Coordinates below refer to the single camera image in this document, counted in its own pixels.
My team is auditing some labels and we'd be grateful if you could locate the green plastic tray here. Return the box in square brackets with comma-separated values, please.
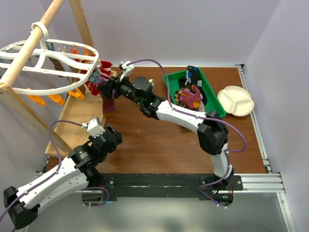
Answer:
[163, 66, 226, 118]

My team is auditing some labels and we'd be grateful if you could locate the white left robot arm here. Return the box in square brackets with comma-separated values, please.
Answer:
[0, 118, 123, 230]

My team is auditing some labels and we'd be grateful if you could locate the maroon purple sock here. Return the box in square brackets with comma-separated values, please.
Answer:
[97, 77, 116, 115]
[183, 85, 202, 110]

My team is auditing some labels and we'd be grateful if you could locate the white oval sock hanger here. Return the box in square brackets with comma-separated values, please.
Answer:
[0, 21, 100, 95]

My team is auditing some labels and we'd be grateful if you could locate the red cat christmas sock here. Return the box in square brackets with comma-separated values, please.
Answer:
[74, 61, 100, 99]

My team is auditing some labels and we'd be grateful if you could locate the green ceramic mug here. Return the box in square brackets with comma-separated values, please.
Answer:
[148, 79, 155, 88]

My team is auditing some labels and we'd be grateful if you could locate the wooden drying rack frame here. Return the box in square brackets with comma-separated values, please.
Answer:
[0, 0, 118, 162]

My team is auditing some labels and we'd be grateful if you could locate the cream divided plate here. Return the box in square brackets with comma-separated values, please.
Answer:
[217, 86, 254, 117]

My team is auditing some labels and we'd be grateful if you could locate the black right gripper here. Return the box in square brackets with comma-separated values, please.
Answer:
[96, 72, 143, 106]

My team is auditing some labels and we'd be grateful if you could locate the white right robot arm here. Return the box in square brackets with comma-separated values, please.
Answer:
[98, 76, 234, 190]

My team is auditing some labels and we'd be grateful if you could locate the black blue logo sock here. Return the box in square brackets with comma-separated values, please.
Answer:
[178, 65, 208, 105]

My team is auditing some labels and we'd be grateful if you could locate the red white striped sock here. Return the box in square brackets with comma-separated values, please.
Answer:
[98, 60, 112, 83]

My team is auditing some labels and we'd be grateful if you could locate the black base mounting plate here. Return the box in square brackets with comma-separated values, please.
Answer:
[96, 173, 244, 205]

